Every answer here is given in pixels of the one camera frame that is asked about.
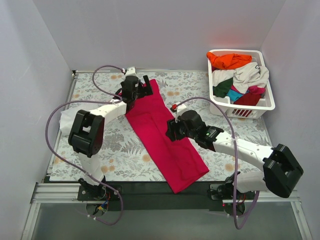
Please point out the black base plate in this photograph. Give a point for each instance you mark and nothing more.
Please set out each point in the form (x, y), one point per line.
(157, 195)

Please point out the white grey t shirt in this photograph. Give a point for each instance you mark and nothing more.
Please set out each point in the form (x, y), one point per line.
(243, 77)

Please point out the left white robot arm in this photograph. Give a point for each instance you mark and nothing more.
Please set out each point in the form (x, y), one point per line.
(87, 132)

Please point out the orange t shirt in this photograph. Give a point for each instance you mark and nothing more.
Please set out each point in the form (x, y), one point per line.
(228, 61)

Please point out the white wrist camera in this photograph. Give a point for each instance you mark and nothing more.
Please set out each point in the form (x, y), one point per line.
(178, 110)
(130, 72)

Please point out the aluminium frame rail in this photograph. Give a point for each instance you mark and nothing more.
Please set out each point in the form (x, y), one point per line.
(152, 212)

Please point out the dark red t shirt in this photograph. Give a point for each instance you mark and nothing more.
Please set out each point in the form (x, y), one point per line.
(248, 99)

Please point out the magenta t shirt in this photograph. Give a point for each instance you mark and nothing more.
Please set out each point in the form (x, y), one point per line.
(178, 161)

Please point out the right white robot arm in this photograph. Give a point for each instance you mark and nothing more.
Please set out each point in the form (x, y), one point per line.
(278, 169)

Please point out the floral table mat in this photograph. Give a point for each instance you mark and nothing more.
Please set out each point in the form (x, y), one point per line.
(123, 156)

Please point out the teal t shirt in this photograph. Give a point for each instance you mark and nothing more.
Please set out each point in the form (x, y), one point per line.
(234, 95)

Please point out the folded white t shirt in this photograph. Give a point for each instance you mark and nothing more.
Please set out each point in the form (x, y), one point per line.
(67, 118)

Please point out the pink garment in basket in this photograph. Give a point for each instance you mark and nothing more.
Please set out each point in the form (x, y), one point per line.
(255, 90)

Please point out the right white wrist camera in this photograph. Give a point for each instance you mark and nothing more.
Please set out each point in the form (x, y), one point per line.
(178, 110)

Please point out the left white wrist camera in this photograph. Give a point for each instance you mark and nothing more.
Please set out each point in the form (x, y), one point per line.
(130, 72)

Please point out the dark green t shirt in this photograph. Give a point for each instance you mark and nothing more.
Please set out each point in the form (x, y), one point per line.
(223, 88)

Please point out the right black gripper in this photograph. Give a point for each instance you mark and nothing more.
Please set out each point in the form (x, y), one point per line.
(172, 128)

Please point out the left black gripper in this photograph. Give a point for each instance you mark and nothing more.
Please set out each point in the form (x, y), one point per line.
(142, 88)

